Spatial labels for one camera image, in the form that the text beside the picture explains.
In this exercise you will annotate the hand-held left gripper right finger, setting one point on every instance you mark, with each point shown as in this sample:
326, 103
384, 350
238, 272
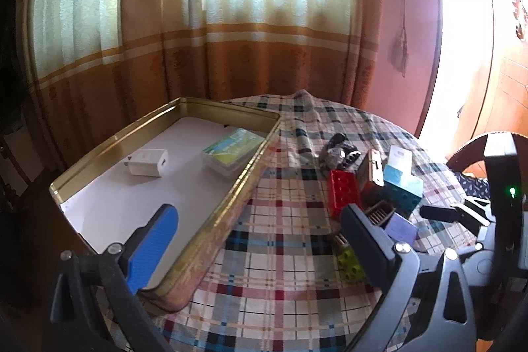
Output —
365, 238

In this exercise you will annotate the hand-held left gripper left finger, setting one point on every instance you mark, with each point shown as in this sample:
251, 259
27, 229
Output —
153, 242

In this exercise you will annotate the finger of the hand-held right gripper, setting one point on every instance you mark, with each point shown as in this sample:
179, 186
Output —
466, 249
439, 211

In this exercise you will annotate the teal box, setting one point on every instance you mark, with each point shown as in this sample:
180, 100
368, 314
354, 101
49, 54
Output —
402, 187

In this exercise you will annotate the red building block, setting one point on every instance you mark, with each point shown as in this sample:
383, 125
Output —
342, 191

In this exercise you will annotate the gold rectangular tin box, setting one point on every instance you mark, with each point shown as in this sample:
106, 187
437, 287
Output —
214, 236

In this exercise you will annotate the brown comb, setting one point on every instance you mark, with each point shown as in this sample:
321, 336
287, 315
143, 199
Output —
369, 174

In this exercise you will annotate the yellow-green building block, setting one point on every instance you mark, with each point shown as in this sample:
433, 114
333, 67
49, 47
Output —
348, 259

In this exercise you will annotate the blue feather-print cushion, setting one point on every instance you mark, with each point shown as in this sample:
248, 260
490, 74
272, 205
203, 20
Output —
474, 187

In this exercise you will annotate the purple block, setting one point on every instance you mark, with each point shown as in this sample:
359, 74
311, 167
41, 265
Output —
402, 230

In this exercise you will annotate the white paper liner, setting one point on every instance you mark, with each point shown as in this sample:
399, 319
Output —
123, 195

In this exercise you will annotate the wooden chair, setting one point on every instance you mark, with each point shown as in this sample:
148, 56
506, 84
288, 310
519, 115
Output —
466, 148

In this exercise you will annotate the white box with red mark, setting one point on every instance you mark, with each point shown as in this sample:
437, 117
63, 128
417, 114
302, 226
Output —
399, 157

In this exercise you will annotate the white charger adapter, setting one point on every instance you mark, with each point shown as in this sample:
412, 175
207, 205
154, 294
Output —
146, 164

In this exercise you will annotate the black hair claw clip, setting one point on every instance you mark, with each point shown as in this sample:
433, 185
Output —
350, 156

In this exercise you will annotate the sequined hair bow clip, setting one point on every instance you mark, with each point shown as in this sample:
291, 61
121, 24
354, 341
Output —
332, 154

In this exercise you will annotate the wooden wardrobe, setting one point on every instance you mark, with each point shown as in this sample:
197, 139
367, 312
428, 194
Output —
507, 88

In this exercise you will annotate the clear case of green cards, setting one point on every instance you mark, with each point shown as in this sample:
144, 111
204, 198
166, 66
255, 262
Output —
231, 150

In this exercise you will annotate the orange and cream curtain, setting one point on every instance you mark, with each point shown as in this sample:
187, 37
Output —
247, 55

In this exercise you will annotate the dark hanging clothes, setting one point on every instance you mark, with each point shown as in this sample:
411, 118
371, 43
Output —
8, 88

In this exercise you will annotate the wall hook with tassel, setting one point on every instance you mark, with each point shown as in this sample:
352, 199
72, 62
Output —
402, 26

